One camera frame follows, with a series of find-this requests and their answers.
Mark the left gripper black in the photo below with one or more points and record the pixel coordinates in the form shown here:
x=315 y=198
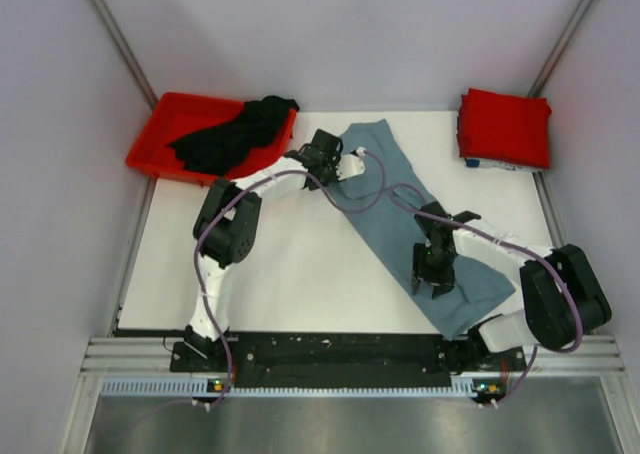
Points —
x=332 y=178

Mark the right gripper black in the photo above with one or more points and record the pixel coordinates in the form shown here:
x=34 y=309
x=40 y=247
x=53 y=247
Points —
x=442 y=282

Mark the blue grey t shirt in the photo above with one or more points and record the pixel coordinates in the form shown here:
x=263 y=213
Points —
x=391 y=233

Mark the red plastic bin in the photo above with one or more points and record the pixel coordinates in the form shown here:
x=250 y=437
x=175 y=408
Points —
x=178 y=114

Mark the red t shirt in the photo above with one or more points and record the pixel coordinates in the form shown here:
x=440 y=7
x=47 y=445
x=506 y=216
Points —
x=508 y=130

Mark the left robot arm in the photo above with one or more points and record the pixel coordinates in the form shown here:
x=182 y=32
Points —
x=226 y=228

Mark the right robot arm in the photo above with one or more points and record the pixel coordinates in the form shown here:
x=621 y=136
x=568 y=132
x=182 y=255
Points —
x=562 y=297

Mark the black t shirt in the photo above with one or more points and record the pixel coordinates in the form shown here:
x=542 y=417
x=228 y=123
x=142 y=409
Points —
x=216 y=150

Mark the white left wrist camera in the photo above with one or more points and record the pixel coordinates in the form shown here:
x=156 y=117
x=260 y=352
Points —
x=351 y=165

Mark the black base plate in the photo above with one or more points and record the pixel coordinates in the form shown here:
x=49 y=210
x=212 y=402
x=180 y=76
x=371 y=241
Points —
x=340 y=360

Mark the aluminium frame rail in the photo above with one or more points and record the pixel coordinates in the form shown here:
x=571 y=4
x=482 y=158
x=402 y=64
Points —
x=597 y=356

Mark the grey slotted cable duct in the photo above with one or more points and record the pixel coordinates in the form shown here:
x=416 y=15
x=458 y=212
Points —
x=203 y=388

